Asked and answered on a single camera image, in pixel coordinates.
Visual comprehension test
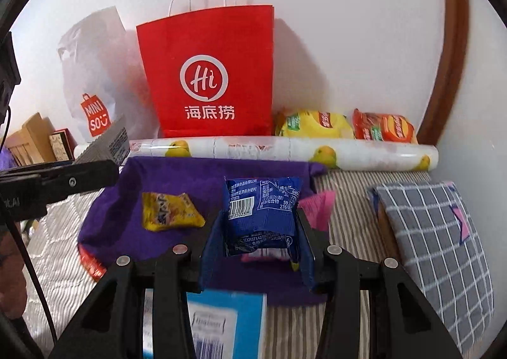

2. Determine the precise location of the red snack packet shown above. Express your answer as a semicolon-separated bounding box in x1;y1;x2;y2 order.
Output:
77;244;106;282

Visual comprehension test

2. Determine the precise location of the yellow snack packet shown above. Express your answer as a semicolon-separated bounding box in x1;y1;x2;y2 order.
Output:
142;193;205;232

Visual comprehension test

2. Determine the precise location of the magenta snack bag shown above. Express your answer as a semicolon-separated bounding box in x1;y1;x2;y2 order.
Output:
241;190;336;263

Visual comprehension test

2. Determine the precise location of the blue snack packet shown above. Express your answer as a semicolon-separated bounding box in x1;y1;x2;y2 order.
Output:
222;177;303;262

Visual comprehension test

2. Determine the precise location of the person left hand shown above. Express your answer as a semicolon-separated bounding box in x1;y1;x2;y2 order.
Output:
0;230;28;319

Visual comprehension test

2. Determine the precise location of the patterned book box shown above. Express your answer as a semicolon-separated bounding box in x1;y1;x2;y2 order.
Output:
49;128;76;162

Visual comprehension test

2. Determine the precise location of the striped mattress pad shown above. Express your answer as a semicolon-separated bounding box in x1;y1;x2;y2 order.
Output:
21;168;437;359

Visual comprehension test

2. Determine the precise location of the grey checked folded cloth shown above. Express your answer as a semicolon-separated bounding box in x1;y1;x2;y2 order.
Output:
369;181;494;354

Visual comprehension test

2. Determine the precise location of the purple towel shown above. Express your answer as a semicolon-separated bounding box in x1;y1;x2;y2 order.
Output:
77;157;326;307

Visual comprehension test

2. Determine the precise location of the blue tissue box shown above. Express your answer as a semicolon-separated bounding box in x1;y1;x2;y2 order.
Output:
142;288;268;359

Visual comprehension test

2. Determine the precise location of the white Miniso plastic bag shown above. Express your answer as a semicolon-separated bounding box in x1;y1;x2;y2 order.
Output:
58;6;160;142

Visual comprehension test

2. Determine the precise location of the lemon print paper roll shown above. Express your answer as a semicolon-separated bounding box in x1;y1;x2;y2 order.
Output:
127;136;439;172

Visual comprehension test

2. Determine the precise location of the orange chips bag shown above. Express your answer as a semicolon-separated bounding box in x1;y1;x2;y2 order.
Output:
352;108;418;144

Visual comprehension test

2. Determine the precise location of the red Haidilao paper bag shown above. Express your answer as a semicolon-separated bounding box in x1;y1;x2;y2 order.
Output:
137;4;274;138

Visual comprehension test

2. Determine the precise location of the yellow chips bag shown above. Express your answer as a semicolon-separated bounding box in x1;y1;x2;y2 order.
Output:
275;110;355;139

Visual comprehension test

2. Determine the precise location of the brown wooden door frame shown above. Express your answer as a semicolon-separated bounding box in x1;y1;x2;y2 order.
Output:
417;0;470;144

